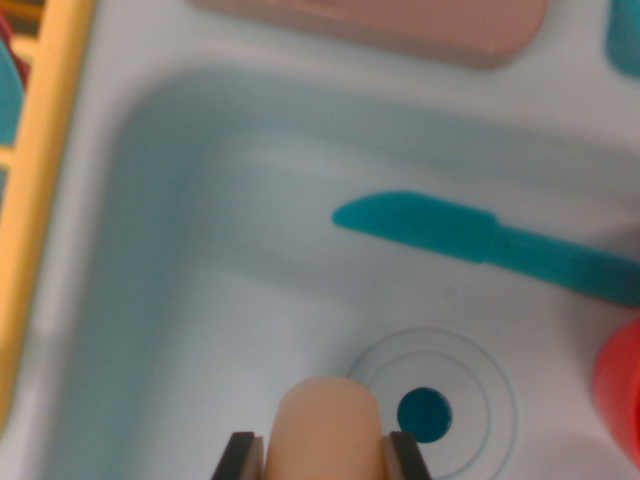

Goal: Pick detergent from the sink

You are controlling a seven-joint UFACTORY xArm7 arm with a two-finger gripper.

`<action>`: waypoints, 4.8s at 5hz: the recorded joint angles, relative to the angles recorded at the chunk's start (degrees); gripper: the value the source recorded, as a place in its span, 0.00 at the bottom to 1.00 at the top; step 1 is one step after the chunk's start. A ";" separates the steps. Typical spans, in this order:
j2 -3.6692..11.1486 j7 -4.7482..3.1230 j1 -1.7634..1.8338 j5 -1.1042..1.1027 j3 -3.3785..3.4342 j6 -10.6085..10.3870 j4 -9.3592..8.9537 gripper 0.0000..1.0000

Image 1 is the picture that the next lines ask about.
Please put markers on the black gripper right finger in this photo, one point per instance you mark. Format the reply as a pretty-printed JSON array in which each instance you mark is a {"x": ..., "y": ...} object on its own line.
[{"x": 405, "y": 460}]

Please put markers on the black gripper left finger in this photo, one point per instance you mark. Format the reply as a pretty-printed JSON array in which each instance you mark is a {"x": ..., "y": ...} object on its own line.
[{"x": 242, "y": 460}]

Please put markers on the cream detergent bottle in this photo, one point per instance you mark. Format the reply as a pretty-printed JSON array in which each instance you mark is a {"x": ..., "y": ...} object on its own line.
[{"x": 325, "y": 430}]

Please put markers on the light blue toy sink unit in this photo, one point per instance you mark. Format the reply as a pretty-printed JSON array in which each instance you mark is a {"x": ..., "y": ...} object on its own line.
[{"x": 200, "y": 250}]

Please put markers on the teal toy knife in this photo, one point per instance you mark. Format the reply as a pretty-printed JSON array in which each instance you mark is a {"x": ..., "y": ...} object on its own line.
[{"x": 450, "y": 227}]

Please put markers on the yellow plastic dish rack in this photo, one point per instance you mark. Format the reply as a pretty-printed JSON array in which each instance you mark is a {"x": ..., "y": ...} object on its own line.
[{"x": 45, "y": 150}]

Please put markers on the teal toy plate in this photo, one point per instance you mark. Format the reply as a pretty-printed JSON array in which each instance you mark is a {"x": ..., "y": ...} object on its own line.
[{"x": 10, "y": 95}]

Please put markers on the teal dish brush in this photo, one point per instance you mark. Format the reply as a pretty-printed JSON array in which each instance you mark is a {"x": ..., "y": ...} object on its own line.
[{"x": 625, "y": 35}]

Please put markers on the red toy plate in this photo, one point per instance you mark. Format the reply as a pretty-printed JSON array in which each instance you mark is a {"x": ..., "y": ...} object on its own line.
[{"x": 12, "y": 40}]

